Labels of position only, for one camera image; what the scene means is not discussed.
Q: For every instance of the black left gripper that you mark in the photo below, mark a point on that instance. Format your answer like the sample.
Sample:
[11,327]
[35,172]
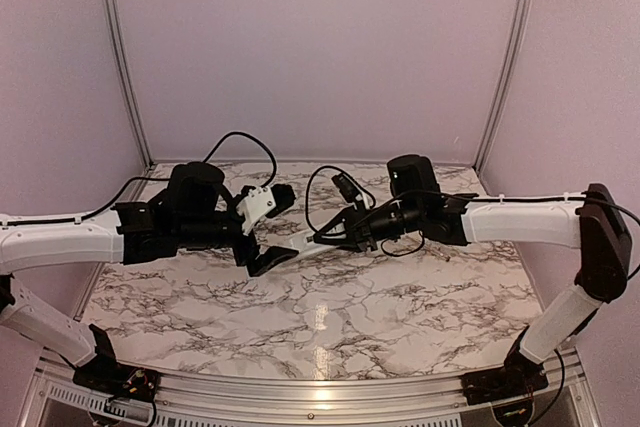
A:
[272,257]

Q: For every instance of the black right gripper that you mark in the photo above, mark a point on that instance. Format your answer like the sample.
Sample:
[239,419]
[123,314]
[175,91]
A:
[359,232]

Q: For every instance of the white remote control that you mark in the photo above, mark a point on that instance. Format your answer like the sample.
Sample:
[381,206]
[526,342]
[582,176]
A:
[304,246]

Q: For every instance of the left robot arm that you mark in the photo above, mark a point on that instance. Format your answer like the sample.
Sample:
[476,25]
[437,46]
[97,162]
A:
[195,211]

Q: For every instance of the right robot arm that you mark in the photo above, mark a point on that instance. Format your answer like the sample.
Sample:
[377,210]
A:
[589,221]

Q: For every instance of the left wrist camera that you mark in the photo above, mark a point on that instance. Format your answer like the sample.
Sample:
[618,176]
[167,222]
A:
[277,199]

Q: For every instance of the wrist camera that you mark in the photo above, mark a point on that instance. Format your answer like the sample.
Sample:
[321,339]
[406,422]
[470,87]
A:
[351,192]
[277,199]

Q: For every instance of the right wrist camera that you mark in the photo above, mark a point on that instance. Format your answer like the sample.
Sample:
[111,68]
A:
[351,192]

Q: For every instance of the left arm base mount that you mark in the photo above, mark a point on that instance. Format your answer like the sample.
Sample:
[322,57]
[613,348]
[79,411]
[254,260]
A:
[119,381]

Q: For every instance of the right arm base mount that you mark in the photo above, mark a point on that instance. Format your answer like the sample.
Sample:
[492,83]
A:
[505,384]

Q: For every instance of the front aluminium rail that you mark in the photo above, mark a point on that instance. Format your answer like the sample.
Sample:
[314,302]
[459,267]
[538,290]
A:
[561,397]

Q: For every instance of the left aluminium frame post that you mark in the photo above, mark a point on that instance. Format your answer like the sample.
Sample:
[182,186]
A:
[126,82]

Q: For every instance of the aluminium frame post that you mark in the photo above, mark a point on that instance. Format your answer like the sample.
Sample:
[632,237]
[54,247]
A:
[126,82]
[517,32]

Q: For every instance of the right aluminium frame post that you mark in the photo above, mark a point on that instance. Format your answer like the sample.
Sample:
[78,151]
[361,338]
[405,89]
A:
[517,32]

